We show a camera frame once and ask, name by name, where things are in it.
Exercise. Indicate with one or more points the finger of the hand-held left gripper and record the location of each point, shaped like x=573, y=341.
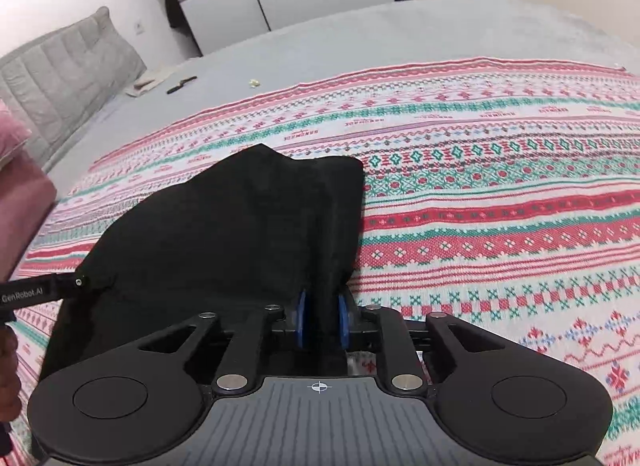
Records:
x=75, y=283

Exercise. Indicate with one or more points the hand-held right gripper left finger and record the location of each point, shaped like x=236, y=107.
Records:
x=301, y=318

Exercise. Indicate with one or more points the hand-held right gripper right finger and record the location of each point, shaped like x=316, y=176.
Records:
x=344, y=318

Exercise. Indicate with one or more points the black pants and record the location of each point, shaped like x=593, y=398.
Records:
x=225, y=226

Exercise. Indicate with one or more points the person's left hand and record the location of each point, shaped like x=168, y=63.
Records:
x=7, y=371

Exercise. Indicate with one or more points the pink duvet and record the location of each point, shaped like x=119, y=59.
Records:
x=20, y=206

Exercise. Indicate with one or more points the grey padded headboard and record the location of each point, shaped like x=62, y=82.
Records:
x=65, y=80

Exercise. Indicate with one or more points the red green patterned blanket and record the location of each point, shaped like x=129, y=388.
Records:
x=500, y=185

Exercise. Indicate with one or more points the beige cloth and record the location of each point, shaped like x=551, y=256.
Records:
x=147, y=83

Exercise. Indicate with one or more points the small black clip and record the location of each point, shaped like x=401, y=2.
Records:
x=181, y=84

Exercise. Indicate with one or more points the grey bed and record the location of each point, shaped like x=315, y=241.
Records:
x=375, y=35

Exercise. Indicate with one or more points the white wall socket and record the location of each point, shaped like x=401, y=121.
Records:
x=137, y=26

